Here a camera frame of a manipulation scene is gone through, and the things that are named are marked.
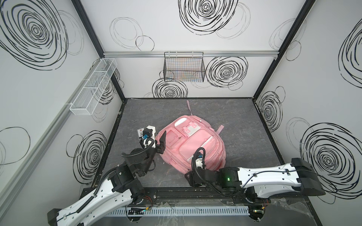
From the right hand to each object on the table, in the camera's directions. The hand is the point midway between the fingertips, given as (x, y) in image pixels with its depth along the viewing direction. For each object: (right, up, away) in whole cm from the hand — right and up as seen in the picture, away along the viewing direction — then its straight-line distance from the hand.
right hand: (184, 180), depth 68 cm
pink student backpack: (0, +19, +17) cm, 25 cm away
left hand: (-11, +25, -3) cm, 27 cm away
